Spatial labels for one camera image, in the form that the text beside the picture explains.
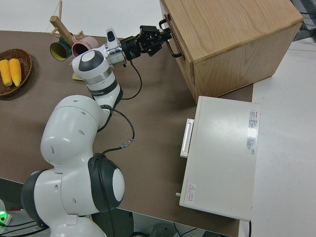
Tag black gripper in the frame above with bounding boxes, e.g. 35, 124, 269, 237
135, 25, 173, 58

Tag black metal drawer handle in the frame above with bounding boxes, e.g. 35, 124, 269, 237
158, 19, 183, 59

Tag wooden drawer with handle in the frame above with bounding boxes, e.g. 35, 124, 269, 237
159, 0, 196, 82

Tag wooden drawer with slot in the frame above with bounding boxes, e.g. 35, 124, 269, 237
172, 37, 198, 99

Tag wooden cabinet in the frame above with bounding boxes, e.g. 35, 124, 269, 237
159, 0, 304, 100

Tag pink mug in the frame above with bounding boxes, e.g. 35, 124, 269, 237
71, 31, 99, 58

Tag brown table mat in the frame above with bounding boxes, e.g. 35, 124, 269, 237
0, 29, 255, 237

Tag wooden mug tree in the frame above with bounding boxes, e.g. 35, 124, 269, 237
49, 0, 86, 82

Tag teal mug yellow inside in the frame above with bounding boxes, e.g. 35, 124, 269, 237
49, 33, 74, 62

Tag white toaster oven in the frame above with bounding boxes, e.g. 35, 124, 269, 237
178, 95, 262, 222

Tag brown wicker basket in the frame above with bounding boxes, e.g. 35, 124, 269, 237
0, 48, 33, 97

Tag yellow corn cob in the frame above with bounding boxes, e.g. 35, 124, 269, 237
0, 59, 12, 86
9, 58, 22, 87

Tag white box with green light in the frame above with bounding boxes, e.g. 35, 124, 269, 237
0, 197, 12, 227

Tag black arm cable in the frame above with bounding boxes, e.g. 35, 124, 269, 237
93, 60, 143, 223

